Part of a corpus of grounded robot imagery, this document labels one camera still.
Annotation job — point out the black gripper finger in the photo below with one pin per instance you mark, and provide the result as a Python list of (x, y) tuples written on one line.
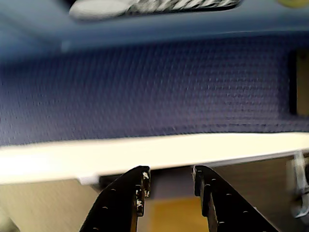
[(227, 207), (116, 205)]

